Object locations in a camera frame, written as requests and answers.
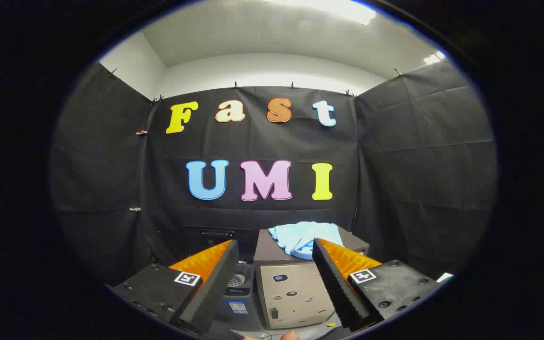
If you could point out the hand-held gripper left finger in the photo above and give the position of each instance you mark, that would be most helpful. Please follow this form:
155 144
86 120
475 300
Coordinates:
215 288

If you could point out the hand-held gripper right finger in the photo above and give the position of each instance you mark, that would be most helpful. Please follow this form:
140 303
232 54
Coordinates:
335 288

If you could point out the dark grey washing machine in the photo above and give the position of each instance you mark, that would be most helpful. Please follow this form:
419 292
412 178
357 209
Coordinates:
241 302

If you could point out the light blue button shirt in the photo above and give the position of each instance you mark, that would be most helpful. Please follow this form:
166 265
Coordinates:
295 236

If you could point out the grey metal cabinet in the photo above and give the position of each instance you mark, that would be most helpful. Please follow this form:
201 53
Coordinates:
295 288

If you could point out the white paper sheet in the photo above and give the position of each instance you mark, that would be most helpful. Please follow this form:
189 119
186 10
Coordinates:
444 277

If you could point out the black backdrop cloth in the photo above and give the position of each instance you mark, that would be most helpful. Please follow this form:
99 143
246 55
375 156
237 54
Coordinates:
253 141

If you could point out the small ceiling light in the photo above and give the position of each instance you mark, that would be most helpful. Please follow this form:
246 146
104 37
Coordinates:
435 57

